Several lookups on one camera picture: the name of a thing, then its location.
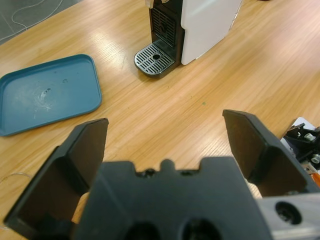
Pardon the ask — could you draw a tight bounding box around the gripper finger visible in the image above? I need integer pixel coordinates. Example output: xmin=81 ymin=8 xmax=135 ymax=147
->
xmin=3 ymin=117 xmax=110 ymax=240
xmin=222 ymin=109 xmax=320 ymax=200

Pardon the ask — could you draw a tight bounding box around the white capsule coffee machine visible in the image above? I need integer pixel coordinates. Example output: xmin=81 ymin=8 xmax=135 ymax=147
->
xmin=145 ymin=0 xmax=245 ymax=66

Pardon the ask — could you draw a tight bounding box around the blue plastic tray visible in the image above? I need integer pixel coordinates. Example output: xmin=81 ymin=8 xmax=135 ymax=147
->
xmin=0 ymin=54 xmax=103 ymax=137

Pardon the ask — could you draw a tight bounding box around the black drip tray metal grate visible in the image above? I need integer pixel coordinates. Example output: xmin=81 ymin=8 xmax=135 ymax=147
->
xmin=133 ymin=41 xmax=176 ymax=80

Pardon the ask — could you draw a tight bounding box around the grey plate mount black post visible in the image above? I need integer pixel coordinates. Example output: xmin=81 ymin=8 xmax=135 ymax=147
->
xmin=281 ymin=116 xmax=320 ymax=185

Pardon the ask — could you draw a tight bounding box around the long white floor cable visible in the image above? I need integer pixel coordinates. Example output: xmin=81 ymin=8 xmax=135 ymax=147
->
xmin=11 ymin=0 xmax=65 ymax=27

